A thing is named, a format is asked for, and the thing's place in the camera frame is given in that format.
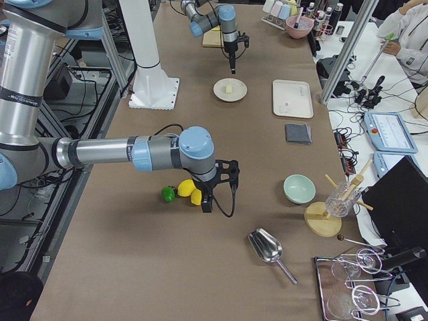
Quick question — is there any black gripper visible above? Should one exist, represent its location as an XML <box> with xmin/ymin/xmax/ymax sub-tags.
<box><xmin>192</xmin><ymin>160</ymin><xmax>239</xmax><ymax>213</ymax></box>
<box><xmin>223</xmin><ymin>30</ymin><xmax>249</xmax><ymax>74</ymax></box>

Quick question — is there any cream round plate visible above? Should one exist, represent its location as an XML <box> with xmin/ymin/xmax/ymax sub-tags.
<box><xmin>213</xmin><ymin>78</ymin><xmax>247</xmax><ymax>102</ymax></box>

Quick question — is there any cream rectangular tray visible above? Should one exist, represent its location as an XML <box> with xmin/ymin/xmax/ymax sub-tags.
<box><xmin>272</xmin><ymin>80</ymin><xmax>314</xmax><ymax>119</ymax></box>

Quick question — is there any yellow lemon lower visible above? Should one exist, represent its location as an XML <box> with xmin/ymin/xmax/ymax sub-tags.
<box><xmin>190</xmin><ymin>189</ymin><xmax>202</xmax><ymax>206</ymax></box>

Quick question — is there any yellow lemon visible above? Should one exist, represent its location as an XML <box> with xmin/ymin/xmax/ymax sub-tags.
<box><xmin>177</xmin><ymin>179</ymin><xmax>197</xmax><ymax>197</ymax></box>
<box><xmin>190</xmin><ymin>189</ymin><xmax>202</xmax><ymax>206</ymax></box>

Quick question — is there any yellow lemon upper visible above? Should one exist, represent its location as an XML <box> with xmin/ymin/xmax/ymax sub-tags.
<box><xmin>177</xmin><ymin>179</ymin><xmax>197</xmax><ymax>197</ymax></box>

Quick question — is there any wooden cutting board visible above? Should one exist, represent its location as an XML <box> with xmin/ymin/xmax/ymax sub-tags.
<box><xmin>202</xmin><ymin>26</ymin><xmax>223</xmax><ymax>48</ymax></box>

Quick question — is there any green lime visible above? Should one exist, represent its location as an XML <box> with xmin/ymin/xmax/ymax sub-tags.
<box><xmin>161</xmin><ymin>186</ymin><xmax>177</xmax><ymax>203</ymax></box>

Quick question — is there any metal scoop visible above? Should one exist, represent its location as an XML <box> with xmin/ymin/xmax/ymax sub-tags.
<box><xmin>248</xmin><ymin>228</ymin><xmax>298</xmax><ymax>284</ymax></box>

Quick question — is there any pink bowl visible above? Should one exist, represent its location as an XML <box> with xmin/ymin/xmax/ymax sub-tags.
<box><xmin>286</xmin><ymin>16</ymin><xmax>314</xmax><ymax>39</ymax></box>

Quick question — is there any mint green bowl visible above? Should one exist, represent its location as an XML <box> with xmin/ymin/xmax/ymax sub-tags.
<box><xmin>283</xmin><ymin>174</ymin><xmax>316</xmax><ymax>205</ymax></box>

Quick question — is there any grey folded cloth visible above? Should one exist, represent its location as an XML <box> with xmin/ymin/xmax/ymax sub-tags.
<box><xmin>285</xmin><ymin>123</ymin><xmax>312</xmax><ymax>144</ymax></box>

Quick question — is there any wooden cup rack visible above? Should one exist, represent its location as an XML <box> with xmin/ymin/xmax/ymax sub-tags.
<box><xmin>304</xmin><ymin>159</ymin><xmax>374</xmax><ymax>237</ymax></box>

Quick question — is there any clear glass cup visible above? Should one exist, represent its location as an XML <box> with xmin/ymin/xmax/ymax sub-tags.
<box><xmin>325</xmin><ymin>181</ymin><xmax>361</xmax><ymax>218</ymax></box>

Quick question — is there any blue teach pendant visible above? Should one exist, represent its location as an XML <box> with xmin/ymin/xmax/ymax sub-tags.
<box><xmin>363</xmin><ymin>112</ymin><xmax>418</xmax><ymax>154</ymax></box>

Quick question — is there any person in white jacket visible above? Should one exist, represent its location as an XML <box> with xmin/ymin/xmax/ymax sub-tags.
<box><xmin>377</xmin><ymin>1</ymin><xmax>427</xmax><ymax>89</ymax></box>

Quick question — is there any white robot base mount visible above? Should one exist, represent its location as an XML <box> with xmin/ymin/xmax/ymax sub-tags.
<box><xmin>120</xmin><ymin>0</ymin><xmax>179</xmax><ymax>110</ymax></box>

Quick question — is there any wire glass rack tray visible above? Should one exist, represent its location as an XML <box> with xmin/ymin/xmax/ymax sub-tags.
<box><xmin>314</xmin><ymin>247</ymin><xmax>401</xmax><ymax>320</ymax></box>

